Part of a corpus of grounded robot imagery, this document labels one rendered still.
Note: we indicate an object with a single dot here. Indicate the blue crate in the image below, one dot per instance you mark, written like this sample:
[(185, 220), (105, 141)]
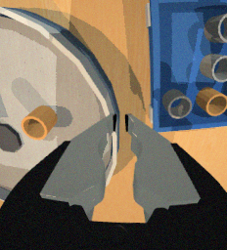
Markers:
[(179, 26)]

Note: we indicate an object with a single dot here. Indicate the bronze bushing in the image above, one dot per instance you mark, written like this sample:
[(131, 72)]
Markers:
[(38, 130), (218, 104)]

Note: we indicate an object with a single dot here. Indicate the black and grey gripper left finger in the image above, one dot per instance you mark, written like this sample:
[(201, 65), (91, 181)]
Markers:
[(72, 174)]

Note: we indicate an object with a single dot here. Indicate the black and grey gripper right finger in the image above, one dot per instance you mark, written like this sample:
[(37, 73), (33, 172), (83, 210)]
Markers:
[(167, 176)]

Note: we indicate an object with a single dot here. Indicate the grey metal bushing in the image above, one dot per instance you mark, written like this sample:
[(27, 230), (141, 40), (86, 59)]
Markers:
[(212, 29), (208, 64), (180, 111)]

